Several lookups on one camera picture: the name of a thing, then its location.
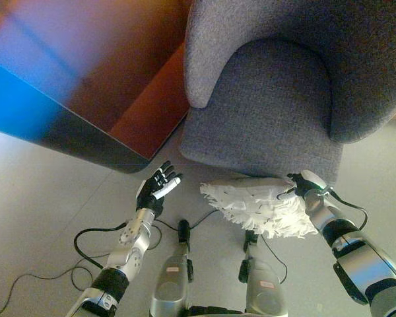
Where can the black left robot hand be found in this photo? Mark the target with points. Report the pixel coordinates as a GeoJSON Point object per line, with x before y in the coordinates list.
{"type": "Point", "coordinates": [152, 192]}

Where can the silver right robot leg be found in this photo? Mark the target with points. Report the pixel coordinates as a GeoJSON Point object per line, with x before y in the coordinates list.
{"type": "Point", "coordinates": [260, 280]}

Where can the glossy wooden table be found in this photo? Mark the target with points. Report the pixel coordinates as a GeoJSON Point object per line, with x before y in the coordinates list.
{"type": "Point", "coordinates": [79, 82]}

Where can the grey fabric armchair sofa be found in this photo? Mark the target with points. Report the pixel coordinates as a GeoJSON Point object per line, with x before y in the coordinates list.
{"type": "Point", "coordinates": [283, 89]}

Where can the silver left robot leg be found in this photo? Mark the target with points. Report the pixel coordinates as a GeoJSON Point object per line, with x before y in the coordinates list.
{"type": "Point", "coordinates": [173, 274]}

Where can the silver robot leg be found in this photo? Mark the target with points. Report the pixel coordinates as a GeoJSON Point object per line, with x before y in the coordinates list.
{"type": "Point", "coordinates": [173, 274]}
{"type": "Point", "coordinates": [260, 280]}

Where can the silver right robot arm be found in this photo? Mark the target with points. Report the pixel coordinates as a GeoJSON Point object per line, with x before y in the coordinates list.
{"type": "Point", "coordinates": [353, 251]}

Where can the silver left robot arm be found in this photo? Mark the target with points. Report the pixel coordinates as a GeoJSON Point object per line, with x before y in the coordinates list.
{"type": "Point", "coordinates": [118, 261]}

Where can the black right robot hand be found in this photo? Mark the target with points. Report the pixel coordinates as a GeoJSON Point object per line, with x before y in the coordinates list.
{"type": "Point", "coordinates": [308, 185]}

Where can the white feather duster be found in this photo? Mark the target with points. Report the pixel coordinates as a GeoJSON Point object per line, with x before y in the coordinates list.
{"type": "Point", "coordinates": [260, 206]}

